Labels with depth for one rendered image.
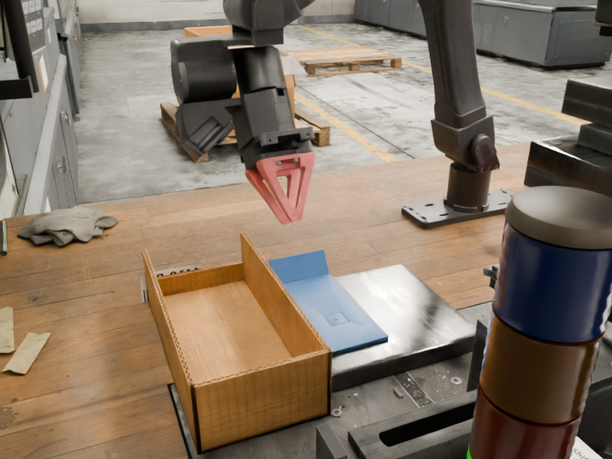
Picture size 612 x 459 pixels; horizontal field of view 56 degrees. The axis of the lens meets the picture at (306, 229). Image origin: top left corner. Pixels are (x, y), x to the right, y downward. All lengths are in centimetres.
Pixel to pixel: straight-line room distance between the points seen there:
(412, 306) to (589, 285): 46
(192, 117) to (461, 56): 37
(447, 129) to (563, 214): 67
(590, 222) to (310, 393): 36
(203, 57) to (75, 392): 37
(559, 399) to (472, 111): 66
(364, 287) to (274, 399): 22
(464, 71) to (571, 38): 677
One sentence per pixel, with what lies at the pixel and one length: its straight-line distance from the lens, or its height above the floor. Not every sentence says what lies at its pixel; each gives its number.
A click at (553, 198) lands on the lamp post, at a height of 120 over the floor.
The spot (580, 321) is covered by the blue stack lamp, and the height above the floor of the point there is 116.
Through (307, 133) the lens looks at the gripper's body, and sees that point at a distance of 65.
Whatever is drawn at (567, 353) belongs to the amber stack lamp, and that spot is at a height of 115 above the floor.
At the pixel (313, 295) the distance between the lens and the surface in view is 65.
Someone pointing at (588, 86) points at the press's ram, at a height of 118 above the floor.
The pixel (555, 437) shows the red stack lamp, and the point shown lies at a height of 111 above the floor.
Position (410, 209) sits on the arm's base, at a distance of 92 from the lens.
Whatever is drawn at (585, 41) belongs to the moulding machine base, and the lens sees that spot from 774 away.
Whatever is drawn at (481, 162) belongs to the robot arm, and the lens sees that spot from 87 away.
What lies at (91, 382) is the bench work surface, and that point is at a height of 90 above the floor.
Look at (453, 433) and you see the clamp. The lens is 43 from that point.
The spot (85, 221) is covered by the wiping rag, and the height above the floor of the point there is 92.
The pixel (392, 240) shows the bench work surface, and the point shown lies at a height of 90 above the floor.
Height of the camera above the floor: 127
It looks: 26 degrees down
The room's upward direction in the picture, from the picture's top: straight up
